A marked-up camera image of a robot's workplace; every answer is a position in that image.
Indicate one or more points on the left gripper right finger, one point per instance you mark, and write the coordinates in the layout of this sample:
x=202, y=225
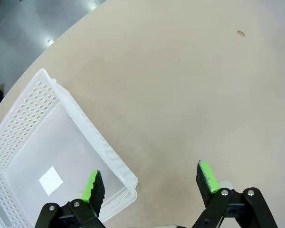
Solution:
x=209, y=185

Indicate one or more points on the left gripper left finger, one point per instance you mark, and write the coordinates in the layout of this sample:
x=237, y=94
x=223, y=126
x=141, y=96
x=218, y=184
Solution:
x=95, y=190

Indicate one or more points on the white perforated plastic basket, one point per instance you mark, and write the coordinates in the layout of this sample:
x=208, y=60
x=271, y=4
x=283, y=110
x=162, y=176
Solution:
x=26, y=118

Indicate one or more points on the small white floor marker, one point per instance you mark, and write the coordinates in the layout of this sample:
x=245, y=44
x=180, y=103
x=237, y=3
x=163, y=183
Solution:
x=50, y=42

